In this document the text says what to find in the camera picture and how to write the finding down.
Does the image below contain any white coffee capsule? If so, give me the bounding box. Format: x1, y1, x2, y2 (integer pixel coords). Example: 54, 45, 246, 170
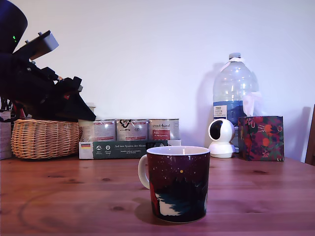
78, 102, 96, 141

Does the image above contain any white printed holder cup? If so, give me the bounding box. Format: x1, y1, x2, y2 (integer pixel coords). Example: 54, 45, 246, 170
0, 97, 12, 160

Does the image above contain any silver can with white label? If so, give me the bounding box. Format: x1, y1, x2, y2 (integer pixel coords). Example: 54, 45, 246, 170
93, 118, 116, 142

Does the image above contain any dark green cardboard tray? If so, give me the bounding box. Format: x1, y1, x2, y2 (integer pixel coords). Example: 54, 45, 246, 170
78, 139, 182, 160

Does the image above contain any silver can with black scribble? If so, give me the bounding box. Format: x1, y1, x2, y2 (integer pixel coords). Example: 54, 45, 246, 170
115, 118, 149, 142

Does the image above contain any silver can with red label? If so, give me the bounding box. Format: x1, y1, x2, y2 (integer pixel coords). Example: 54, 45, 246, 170
148, 118, 180, 141

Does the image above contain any mug with night-sky print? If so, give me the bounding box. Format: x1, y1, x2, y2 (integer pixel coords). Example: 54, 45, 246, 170
137, 145, 211, 224

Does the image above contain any large clear water bottle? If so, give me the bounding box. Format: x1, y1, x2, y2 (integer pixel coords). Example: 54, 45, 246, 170
212, 52, 259, 148

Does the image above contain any white tissue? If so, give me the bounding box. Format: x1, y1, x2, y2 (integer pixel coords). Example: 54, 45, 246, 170
242, 91, 263, 118

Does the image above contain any floral tissue box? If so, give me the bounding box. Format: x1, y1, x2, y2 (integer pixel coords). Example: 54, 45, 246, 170
237, 115, 285, 162

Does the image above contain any wicker basket with handle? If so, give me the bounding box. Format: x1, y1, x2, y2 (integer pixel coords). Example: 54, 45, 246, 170
11, 119, 83, 159

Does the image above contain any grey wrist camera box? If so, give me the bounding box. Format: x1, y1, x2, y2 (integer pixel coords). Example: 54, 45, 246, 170
13, 30, 60, 62

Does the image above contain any small white round camera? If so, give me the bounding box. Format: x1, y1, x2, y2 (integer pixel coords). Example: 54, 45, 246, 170
207, 118, 236, 158

